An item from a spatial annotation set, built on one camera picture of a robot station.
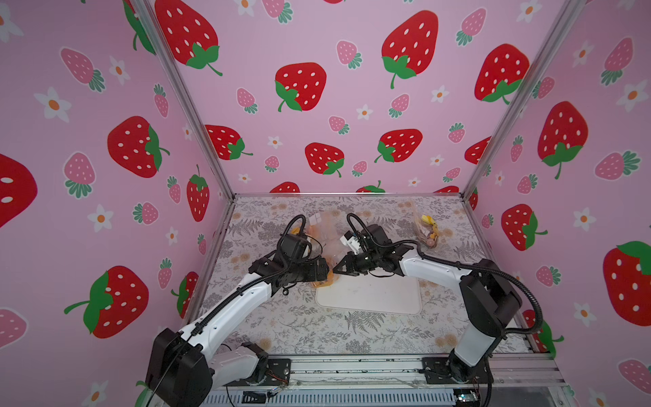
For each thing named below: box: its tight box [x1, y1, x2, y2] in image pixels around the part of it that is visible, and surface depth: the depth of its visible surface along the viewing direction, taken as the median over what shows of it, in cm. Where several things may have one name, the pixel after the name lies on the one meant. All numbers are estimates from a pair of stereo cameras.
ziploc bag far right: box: [414, 214, 440, 249], surface depth 103 cm
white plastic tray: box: [315, 271, 422, 315], surface depth 92 cm
